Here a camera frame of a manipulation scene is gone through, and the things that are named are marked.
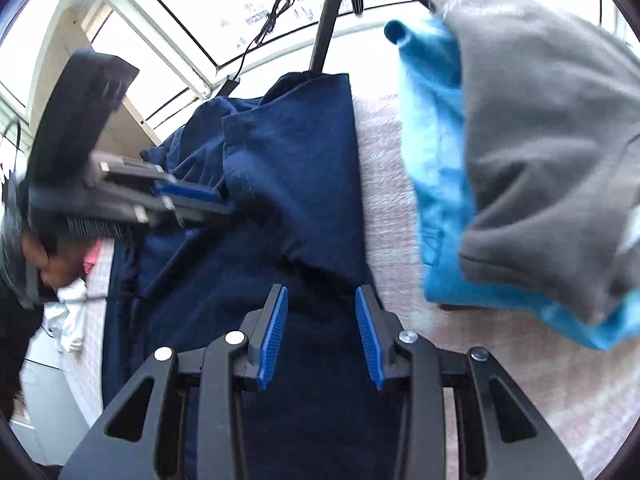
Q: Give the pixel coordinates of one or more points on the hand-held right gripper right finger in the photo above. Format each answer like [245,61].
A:
[370,335]

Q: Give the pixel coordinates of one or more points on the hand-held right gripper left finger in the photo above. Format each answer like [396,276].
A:
[272,335]

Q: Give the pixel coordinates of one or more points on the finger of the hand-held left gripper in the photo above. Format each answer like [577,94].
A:
[190,215]
[190,192]

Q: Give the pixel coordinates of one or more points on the navy blue garment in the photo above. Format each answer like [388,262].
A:
[300,160]

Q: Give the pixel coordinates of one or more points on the white garment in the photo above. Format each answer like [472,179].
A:
[70,320]

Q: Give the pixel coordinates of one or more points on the person's left hand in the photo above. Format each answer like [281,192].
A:
[60,270]

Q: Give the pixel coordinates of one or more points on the pink garment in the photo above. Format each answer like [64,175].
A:
[92,257]

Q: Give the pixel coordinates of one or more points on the pink checked tablecloth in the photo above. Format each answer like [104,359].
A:
[500,385]

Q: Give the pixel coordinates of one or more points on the folded bright blue garment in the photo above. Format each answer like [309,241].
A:
[435,160]

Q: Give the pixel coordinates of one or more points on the folded grey garment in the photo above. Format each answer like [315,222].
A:
[540,160]

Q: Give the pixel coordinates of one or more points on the white window frame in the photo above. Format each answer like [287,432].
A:
[125,5]

